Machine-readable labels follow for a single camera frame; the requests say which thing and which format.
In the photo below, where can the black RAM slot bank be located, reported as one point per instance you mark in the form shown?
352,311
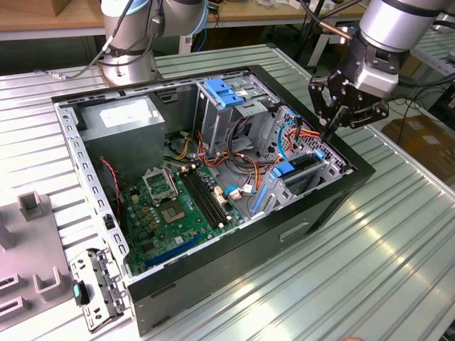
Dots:
203,199

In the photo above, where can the hard disk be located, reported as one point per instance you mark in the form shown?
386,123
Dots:
284,170

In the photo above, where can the black open PC case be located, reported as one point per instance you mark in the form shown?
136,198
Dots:
249,248

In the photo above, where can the grey metal drive cage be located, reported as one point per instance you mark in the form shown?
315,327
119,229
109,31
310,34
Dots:
217,120

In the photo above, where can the wooden desk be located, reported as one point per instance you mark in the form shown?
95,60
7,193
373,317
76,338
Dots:
249,12

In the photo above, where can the grey power supply unit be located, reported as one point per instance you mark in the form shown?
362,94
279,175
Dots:
121,149

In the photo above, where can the brown cardboard box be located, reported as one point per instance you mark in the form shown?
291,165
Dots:
426,142

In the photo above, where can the black tripod stand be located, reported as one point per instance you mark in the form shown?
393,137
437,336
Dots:
308,32

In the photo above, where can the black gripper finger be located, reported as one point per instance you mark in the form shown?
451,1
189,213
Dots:
366,113
321,96

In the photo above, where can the grey metal disk bay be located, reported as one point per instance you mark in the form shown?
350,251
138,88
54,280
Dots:
279,200

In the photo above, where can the blue expansion slot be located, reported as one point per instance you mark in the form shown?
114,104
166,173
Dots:
174,250

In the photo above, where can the small black chassis switch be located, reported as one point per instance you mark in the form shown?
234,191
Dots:
108,221

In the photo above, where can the teal black card latch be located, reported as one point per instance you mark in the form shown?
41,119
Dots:
79,293

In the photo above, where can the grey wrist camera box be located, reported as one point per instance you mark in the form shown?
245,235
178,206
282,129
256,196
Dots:
377,83

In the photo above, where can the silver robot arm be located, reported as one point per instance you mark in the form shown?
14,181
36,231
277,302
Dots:
128,35

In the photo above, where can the blue drive bay latch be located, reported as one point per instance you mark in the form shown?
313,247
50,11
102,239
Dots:
222,93

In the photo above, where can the CPU socket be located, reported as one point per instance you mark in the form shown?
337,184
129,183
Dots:
173,213

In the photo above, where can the slatted metal side table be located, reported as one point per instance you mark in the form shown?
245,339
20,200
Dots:
435,58

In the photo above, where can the grey parts rack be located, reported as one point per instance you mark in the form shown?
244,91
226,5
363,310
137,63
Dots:
32,245

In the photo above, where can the green motherboard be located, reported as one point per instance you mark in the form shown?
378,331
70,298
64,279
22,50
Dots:
167,238

